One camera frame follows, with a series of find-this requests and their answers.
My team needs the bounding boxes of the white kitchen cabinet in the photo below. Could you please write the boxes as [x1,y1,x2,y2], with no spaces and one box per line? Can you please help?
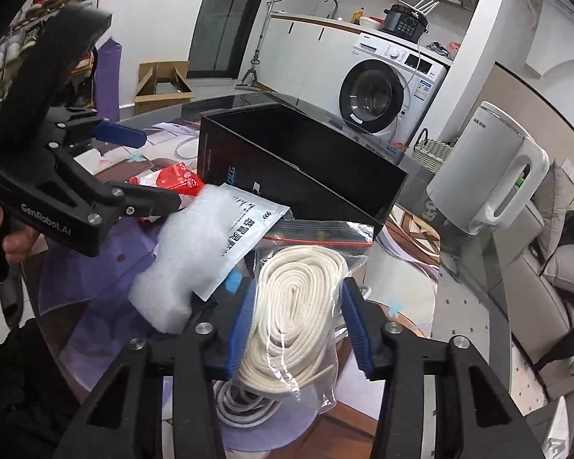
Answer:
[249,12,364,106]

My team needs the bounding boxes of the black pressure cooker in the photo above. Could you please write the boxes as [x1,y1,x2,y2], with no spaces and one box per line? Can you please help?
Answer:
[380,4,431,41]

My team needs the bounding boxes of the grey cushion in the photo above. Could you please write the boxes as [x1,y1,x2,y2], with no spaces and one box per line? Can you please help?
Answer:
[531,158,572,230]

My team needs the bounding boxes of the white cable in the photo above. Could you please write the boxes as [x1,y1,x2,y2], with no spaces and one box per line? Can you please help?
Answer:
[213,378,288,428]

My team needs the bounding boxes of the white washing machine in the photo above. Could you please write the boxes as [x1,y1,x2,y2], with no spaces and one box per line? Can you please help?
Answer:
[339,33,448,146]

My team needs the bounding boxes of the black cardboard box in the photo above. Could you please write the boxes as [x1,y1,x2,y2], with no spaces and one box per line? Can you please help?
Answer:
[196,102,409,235]

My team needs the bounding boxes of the flat mop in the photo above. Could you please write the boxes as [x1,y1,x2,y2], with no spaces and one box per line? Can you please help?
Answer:
[234,0,288,91]

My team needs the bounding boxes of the white electric kettle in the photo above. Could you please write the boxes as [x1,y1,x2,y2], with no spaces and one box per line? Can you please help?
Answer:
[426,100,551,236]

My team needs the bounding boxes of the brown cardboard box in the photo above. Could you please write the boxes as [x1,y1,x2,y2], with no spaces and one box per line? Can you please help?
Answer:
[134,60,197,116]

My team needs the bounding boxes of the grey pillow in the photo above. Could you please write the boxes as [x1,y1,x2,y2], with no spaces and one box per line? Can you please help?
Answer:
[543,244,574,297]

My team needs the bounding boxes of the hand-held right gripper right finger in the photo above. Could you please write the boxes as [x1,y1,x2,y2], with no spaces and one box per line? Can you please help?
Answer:
[341,277,546,459]

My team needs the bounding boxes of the zip bag of white rope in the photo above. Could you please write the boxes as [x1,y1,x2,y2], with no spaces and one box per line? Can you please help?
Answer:
[230,220,376,414]

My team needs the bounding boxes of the person's left hand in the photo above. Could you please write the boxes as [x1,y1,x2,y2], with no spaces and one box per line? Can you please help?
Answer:
[0,195,43,265]

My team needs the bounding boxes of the wicker basket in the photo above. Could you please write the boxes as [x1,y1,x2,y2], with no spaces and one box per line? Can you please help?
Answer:
[411,128,460,173]

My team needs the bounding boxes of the purple yoga mat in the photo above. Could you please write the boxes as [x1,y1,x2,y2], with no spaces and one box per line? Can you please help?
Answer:
[96,38,124,122]

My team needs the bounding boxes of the white plush toy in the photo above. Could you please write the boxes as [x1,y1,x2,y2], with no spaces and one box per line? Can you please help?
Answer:
[128,184,242,334]

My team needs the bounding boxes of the black glass door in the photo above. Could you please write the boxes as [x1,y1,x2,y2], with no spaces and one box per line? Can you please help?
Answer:
[189,0,278,80]

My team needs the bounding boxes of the printed table mat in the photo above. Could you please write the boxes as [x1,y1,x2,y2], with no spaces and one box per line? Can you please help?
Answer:
[29,119,443,459]

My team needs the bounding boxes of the white medicine sachet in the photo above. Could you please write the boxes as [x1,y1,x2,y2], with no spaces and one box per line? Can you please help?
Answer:
[153,184,292,299]

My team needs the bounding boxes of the white router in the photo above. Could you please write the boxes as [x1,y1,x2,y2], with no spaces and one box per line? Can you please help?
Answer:
[397,0,438,17]

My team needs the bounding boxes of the white sneakers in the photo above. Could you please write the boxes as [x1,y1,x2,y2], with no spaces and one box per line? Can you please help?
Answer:
[0,33,24,72]

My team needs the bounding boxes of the grey sofa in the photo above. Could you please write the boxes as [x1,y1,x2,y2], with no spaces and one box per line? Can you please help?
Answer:
[502,163,574,402]

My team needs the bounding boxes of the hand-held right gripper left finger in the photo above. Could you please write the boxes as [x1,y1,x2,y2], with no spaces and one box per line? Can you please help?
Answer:
[52,277,269,459]

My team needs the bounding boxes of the red snack packet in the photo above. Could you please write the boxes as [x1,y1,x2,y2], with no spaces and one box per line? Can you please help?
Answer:
[127,163,206,223]

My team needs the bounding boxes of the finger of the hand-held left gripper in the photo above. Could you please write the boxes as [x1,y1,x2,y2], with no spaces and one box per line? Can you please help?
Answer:
[43,107,148,150]
[108,182,181,221]

